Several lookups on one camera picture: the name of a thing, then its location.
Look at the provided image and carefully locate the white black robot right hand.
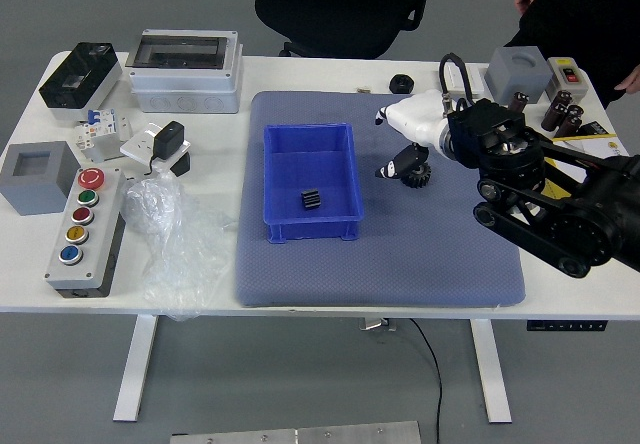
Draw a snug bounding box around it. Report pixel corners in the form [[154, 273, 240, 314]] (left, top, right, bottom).
[[373, 90, 451, 181]]

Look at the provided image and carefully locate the person's left hand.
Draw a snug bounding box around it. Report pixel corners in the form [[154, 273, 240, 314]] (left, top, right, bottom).
[[615, 63, 640, 93]]

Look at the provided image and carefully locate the large black gear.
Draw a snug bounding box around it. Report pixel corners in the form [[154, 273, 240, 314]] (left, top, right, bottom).
[[399, 161, 433, 191]]

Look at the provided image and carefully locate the yellow white cardboard box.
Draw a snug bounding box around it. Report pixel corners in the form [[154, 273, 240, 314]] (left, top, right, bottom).
[[543, 133, 640, 201]]

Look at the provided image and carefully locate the grey distribution box clear window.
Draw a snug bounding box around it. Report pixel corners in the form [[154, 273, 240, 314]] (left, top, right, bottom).
[[128, 29, 245, 114]]

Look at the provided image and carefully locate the small black box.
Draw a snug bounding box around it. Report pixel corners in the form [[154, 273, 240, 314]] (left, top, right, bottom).
[[169, 151, 192, 178]]

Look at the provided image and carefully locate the small black module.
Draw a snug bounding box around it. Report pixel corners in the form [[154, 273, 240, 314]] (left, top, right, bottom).
[[579, 121, 614, 140]]

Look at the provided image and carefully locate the person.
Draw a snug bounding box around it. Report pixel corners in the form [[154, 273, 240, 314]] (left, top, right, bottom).
[[502, 0, 640, 110]]

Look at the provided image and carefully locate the grey cube round recess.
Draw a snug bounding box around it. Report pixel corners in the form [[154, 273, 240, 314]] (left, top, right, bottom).
[[485, 46, 547, 108]]

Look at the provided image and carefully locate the blue plastic bin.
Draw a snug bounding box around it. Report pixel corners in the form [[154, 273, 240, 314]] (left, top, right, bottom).
[[262, 121, 365, 245]]

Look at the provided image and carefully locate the black office chair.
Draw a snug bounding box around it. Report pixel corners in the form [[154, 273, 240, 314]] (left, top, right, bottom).
[[254, 0, 444, 60]]

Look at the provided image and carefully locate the blue-grey mat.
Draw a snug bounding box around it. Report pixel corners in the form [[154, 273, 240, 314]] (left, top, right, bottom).
[[234, 90, 527, 309]]

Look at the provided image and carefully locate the black power adapter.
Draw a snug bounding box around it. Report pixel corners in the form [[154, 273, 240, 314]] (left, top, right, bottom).
[[145, 120, 186, 176]]

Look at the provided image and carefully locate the black table control panel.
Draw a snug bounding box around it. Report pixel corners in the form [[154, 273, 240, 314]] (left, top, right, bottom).
[[525, 319, 609, 333]]

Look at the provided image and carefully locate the white table leg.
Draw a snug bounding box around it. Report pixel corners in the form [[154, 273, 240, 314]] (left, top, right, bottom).
[[112, 315, 160, 423], [469, 319, 513, 424]]

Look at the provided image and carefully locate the clear plastic bag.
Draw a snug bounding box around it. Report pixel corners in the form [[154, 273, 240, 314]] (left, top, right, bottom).
[[121, 171, 239, 323]]

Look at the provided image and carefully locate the white socket panel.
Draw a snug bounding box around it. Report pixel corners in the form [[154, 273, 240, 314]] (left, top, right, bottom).
[[119, 122, 193, 171]]

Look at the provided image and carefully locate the white blue circuit breaker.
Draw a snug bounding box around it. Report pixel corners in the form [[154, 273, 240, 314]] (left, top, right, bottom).
[[84, 107, 134, 163]]

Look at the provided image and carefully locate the white orange circuit breaker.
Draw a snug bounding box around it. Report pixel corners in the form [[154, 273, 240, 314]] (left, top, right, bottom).
[[73, 121, 101, 154]]

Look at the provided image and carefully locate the metal plate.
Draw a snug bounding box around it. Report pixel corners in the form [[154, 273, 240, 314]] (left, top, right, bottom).
[[169, 420, 422, 444]]

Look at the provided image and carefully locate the grey five-button control station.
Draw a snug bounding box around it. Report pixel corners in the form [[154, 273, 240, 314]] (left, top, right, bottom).
[[43, 166, 128, 299]]

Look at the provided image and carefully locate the grey cube square recess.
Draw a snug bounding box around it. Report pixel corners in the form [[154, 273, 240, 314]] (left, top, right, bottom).
[[0, 140, 70, 217]]

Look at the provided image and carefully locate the white wall switch panel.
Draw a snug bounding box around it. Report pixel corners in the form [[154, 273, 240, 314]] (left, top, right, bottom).
[[436, 62, 486, 98]]

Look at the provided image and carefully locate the grey two-button switch box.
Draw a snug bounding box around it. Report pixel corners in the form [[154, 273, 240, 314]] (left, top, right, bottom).
[[544, 56, 592, 103]]

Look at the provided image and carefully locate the metal under-table bracket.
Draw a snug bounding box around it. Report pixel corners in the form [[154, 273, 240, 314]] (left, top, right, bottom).
[[358, 317, 399, 333]]

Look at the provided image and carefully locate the black floor cable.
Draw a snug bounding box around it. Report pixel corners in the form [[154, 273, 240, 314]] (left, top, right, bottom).
[[409, 318, 444, 444]]

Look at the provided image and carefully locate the black-lidded white enclosure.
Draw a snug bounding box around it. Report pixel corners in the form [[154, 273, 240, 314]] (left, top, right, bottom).
[[38, 41, 124, 124]]

